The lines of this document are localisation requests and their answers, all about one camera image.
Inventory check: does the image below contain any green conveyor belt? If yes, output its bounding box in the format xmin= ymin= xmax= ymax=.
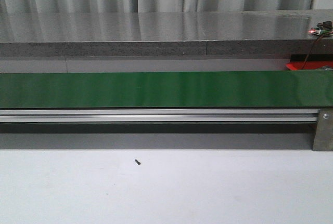
xmin=1 ymin=70 xmax=332 ymax=109

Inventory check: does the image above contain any red plastic tray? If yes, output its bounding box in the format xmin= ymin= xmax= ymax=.
xmin=286 ymin=61 xmax=332 ymax=71

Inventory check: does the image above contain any small lit circuit board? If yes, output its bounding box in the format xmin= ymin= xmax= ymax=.
xmin=309 ymin=21 xmax=332 ymax=36

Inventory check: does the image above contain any aluminium conveyor side rail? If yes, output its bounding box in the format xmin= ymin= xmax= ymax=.
xmin=1 ymin=108 xmax=319 ymax=123

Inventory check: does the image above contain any thin brown wire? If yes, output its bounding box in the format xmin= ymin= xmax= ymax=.
xmin=301 ymin=33 xmax=325 ymax=71

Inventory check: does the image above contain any steel conveyor support bracket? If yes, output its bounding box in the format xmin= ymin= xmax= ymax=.
xmin=312 ymin=109 xmax=332 ymax=151

